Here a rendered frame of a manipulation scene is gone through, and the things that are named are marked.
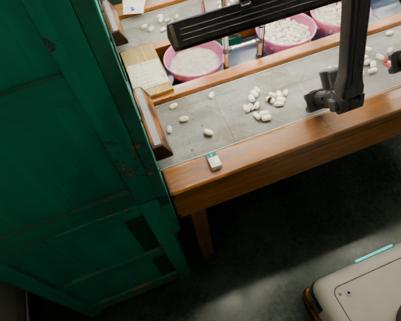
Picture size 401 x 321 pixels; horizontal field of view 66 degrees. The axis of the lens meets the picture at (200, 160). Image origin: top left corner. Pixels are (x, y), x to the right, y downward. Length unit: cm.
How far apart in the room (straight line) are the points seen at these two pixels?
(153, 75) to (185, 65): 16
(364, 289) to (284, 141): 68
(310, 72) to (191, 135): 56
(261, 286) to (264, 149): 81
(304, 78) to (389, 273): 84
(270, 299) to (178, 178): 86
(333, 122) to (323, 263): 81
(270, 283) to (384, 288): 49
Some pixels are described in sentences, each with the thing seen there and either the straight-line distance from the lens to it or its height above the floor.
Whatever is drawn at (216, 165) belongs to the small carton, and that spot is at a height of 78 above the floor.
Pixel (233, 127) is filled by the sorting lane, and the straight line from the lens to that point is 114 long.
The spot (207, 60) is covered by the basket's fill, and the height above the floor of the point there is 73.
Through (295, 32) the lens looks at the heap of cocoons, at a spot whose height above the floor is 74.
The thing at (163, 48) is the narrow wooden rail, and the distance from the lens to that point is 151.
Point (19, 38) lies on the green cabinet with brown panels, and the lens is 54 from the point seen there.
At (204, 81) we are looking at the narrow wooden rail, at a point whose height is 76.
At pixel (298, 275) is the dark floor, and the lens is 169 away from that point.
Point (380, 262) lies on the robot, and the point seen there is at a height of 28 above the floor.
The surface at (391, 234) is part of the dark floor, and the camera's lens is 190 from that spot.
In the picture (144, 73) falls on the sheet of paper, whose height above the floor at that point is 78.
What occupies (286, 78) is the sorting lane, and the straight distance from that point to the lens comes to 134.
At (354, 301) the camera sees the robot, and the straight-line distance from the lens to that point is 142.
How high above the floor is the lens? 161
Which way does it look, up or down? 55 degrees down
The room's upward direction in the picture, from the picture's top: 9 degrees counter-clockwise
